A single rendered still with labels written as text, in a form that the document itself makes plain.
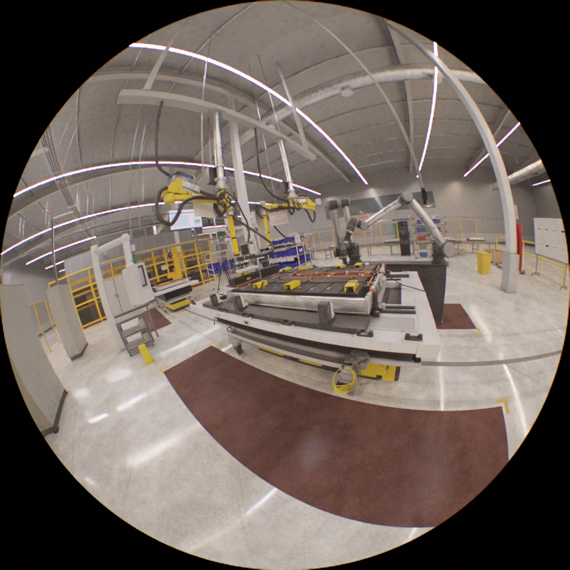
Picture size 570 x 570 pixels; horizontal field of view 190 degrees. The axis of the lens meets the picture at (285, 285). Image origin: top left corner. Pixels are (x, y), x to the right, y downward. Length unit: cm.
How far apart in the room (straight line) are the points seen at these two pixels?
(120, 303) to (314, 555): 1066
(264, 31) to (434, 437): 1069
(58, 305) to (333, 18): 1302
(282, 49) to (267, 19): 193
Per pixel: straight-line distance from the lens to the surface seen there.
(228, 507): 152
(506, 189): 534
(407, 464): 151
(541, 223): 822
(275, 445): 155
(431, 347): 101
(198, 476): 167
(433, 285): 287
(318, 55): 1041
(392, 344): 99
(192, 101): 244
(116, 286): 1031
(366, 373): 185
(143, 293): 382
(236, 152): 740
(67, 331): 632
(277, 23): 941
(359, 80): 863
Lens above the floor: 139
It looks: 13 degrees down
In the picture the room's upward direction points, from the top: 10 degrees counter-clockwise
